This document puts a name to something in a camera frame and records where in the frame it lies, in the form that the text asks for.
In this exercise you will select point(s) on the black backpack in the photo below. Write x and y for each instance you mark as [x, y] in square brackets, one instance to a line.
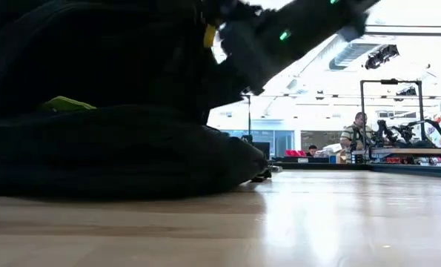
[94, 148]

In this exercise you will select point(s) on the clear mesh pouch yellow-green trim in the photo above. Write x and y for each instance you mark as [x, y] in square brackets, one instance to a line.
[64, 104]

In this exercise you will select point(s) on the small black monitor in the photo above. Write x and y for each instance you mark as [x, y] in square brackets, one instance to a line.
[261, 149]

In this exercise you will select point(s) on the red storage bins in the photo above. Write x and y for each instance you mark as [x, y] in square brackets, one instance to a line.
[295, 153]

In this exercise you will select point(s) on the person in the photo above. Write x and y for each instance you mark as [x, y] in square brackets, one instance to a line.
[312, 150]
[357, 133]

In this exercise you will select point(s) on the black ceiling track light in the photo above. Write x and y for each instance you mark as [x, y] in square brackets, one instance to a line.
[381, 56]

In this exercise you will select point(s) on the long ceiling light fixture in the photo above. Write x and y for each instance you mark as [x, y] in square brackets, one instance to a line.
[409, 29]

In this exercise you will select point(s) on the wooden workbench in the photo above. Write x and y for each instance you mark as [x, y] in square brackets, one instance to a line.
[409, 151]

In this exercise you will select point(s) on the silver ventilation duct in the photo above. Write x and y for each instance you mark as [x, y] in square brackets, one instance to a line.
[350, 55]

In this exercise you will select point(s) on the black aluminium table frame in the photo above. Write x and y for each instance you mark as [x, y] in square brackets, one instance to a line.
[353, 167]

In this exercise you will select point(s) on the black metal gantry frame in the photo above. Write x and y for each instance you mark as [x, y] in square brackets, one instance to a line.
[420, 111]

